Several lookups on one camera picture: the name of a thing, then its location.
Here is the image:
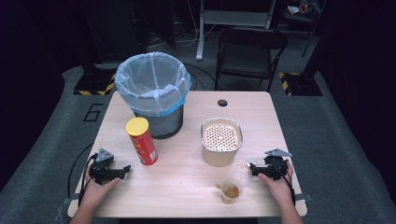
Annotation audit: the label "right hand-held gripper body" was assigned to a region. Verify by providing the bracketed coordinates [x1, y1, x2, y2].
[262, 147, 293, 182]

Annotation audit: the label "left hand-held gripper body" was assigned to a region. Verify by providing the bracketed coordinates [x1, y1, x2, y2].
[89, 147, 117, 186]

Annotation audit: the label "red chip can yellow lid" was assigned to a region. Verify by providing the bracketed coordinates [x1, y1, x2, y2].
[125, 117, 159, 166]

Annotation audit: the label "clear plastic cup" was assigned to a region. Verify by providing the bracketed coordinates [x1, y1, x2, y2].
[219, 177, 243, 205]

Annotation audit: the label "beige round bucket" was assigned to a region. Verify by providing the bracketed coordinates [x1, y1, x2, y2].
[200, 117, 244, 168]

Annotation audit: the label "perforated metal strainer insert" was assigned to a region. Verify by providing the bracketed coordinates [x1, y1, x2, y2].
[201, 118, 244, 153]

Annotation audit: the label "black mesh trash bin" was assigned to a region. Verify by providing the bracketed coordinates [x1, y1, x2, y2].
[133, 104, 185, 140]

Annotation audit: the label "translucent blue trash bag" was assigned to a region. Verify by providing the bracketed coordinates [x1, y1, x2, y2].
[114, 51, 192, 118]

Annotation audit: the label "person's right hand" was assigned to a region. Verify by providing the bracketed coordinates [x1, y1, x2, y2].
[257, 160, 296, 206]

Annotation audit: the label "person's left hand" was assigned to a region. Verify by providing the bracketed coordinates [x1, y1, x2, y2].
[80, 164, 121, 208]

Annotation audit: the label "grey tape strip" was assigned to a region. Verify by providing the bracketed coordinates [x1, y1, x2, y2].
[294, 192, 313, 203]

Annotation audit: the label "black folding chair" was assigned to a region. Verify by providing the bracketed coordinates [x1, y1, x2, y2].
[214, 27, 289, 93]

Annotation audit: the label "dark cabinet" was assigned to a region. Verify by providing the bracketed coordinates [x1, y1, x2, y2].
[78, 0, 149, 64]

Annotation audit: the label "dark side table with clutter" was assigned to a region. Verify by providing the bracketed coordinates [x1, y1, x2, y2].
[281, 0, 326, 59]

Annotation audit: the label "left hand-held gripper black cable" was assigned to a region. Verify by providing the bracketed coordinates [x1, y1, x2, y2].
[66, 141, 99, 208]

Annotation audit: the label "hand-held gripper black cable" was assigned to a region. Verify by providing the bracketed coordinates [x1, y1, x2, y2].
[66, 141, 99, 208]
[270, 157, 297, 207]

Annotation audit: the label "right hand-held gripper black cable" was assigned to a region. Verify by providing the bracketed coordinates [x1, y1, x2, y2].
[270, 157, 297, 207]

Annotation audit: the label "black yellow striped base plate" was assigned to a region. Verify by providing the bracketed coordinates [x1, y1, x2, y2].
[278, 71, 324, 97]
[73, 72, 117, 96]

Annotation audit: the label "black floor cable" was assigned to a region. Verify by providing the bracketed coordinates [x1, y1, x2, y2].
[182, 63, 220, 91]

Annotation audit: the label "white floor cables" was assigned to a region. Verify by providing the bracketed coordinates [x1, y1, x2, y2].
[146, 0, 218, 49]

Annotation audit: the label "white metal desk frame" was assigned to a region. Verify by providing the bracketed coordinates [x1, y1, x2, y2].
[195, 0, 277, 62]

